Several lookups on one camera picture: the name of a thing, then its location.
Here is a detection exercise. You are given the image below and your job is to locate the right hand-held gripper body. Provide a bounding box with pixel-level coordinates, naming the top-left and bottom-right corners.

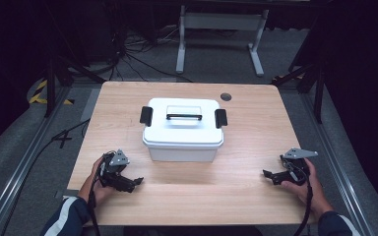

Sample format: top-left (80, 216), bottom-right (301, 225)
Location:
top-left (279, 147), bottom-right (319, 187)

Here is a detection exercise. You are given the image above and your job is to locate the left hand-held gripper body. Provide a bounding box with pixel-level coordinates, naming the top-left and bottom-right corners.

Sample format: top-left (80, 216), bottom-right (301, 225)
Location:
top-left (98, 148), bottom-right (136, 194)

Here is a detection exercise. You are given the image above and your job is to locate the person's right hand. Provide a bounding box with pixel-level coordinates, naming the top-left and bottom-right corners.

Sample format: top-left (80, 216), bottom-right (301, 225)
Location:
top-left (280, 158), bottom-right (335, 219)

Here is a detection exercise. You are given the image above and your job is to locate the person's left hand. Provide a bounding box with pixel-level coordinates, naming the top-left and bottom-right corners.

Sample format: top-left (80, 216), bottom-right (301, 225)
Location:
top-left (78, 155), bottom-right (116, 208)

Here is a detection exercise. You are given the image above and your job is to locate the black box latch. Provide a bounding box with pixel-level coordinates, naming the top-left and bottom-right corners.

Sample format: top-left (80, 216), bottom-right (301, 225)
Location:
top-left (139, 105), bottom-right (155, 128)
top-left (214, 108), bottom-right (228, 130)

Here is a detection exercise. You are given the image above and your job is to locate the white plastic storage box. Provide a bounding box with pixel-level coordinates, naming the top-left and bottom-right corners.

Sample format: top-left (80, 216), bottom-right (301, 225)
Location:
top-left (147, 143), bottom-right (219, 163)

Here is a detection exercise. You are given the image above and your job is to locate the white box lid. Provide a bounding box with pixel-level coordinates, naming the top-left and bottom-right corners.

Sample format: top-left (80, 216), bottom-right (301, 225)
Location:
top-left (142, 97), bottom-right (225, 150)

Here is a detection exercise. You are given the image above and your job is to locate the black metal stand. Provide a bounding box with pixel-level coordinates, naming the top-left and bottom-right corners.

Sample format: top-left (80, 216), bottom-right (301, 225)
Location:
top-left (271, 60), bottom-right (327, 125)
top-left (42, 53), bottom-right (106, 119)

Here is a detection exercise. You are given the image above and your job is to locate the yellow black floor tape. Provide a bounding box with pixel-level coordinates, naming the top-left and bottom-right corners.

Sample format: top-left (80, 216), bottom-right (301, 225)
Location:
top-left (29, 79), bottom-right (76, 106)

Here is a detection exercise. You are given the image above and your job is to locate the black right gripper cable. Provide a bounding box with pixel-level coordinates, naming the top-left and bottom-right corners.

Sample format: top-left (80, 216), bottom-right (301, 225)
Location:
top-left (285, 160), bottom-right (315, 236)

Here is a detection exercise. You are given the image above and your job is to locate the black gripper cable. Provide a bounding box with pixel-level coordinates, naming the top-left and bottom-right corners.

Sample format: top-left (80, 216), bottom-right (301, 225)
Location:
top-left (285, 160), bottom-right (315, 236)
top-left (88, 163), bottom-right (103, 236)

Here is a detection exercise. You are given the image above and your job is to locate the grey metal floor rail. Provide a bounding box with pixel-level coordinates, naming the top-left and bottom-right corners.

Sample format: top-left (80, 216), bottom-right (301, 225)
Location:
top-left (0, 86), bottom-right (73, 236)
top-left (300, 92), bottom-right (378, 236)

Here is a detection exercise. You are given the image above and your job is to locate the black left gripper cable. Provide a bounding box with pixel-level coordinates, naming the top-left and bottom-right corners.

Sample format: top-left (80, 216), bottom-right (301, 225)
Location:
top-left (88, 163), bottom-right (103, 236)

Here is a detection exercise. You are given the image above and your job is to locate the black lid handle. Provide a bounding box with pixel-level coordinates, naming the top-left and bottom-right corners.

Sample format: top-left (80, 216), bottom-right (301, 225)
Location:
top-left (165, 113), bottom-right (204, 121)

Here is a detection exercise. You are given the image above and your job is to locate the black floor cable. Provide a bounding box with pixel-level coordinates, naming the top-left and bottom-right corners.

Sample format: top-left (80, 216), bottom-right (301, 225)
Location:
top-left (0, 118), bottom-right (92, 236)

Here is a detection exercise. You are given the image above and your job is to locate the bundle of black floor cables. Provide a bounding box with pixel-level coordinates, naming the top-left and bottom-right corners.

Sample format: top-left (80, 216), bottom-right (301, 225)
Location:
top-left (106, 24), bottom-right (195, 84)

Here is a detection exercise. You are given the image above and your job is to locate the white metal desk frame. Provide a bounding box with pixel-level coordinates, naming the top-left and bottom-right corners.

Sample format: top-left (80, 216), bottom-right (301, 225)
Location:
top-left (175, 4), bottom-right (271, 79)

